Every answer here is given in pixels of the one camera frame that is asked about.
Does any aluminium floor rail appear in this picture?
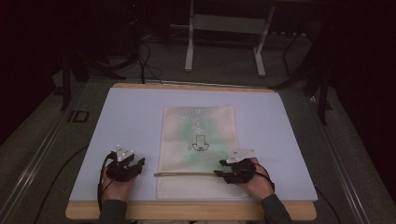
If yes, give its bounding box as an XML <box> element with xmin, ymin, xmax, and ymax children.
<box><xmin>0</xmin><ymin>92</ymin><xmax>82</xmax><ymax>224</ymax></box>
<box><xmin>306</xmin><ymin>92</ymin><xmax>373</xmax><ymax>224</ymax></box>

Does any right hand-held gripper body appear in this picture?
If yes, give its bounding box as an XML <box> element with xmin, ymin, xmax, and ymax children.
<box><xmin>221</xmin><ymin>147</ymin><xmax>258</xmax><ymax>185</ymax></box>

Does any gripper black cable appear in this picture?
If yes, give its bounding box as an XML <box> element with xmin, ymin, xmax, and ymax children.
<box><xmin>254</xmin><ymin>162</ymin><xmax>276</xmax><ymax>193</ymax></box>
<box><xmin>96</xmin><ymin>151</ymin><xmax>118</xmax><ymax>213</ymax></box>

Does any translucent zip bag green print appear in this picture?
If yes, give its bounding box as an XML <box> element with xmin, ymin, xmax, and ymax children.
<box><xmin>153</xmin><ymin>105</ymin><xmax>250</xmax><ymax>201</ymax></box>

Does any black metal stand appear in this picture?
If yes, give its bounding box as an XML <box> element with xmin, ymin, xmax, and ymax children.
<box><xmin>53</xmin><ymin>49</ymin><xmax>127</xmax><ymax>112</ymax></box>
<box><xmin>268</xmin><ymin>29</ymin><xmax>333</xmax><ymax>126</ymax></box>

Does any person's right hand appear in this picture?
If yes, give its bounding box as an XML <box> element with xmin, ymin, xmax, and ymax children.
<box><xmin>235</xmin><ymin>157</ymin><xmax>276</xmax><ymax>201</ymax></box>

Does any wooden table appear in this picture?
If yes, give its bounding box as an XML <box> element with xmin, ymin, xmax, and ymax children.
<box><xmin>64</xmin><ymin>82</ymin><xmax>318</xmax><ymax>221</ymax></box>

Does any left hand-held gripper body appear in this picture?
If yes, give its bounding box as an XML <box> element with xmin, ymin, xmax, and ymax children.
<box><xmin>106</xmin><ymin>144</ymin><xmax>143</xmax><ymax>183</ymax></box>

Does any white metal stand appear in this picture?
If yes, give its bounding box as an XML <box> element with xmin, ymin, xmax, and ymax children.
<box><xmin>169</xmin><ymin>0</ymin><xmax>277</xmax><ymax>77</ymax></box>

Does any black floor cables bundle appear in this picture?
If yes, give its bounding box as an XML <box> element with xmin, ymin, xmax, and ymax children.
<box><xmin>124</xmin><ymin>31</ymin><xmax>164</xmax><ymax>86</ymax></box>

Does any black floor cable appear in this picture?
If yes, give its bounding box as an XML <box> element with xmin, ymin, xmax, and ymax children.
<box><xmin>314</xmin><ymin>186</ymin><xmax>344</xmax><ymax>224</ymax></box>
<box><xmin>32</xmin><ymin>144</ymin><xmax>90</xmax><ymax>224</ymax></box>

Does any pale blue table mat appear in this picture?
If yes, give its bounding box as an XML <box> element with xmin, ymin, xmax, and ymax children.
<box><xmin>68</xmin><ymin>86</ymin><xmax>319</xmax><ymax>203</ymax></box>

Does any person's left hand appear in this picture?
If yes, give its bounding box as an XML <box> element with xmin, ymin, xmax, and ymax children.
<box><xmin>100</xmin><ymin>165</ymin><xmax>137</xmax><ymax>203</ymax></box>

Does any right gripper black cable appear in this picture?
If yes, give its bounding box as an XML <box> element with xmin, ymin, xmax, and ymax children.
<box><xmin>254</xmin><ymin>162</ymin><xmax>276</xmax><ymax>193</ymax></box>

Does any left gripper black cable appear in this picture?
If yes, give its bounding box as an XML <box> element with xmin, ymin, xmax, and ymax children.
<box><xmin>96</xmin><ymin>151</ymin><xmax>118</xmax><ymax>213</ymax></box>

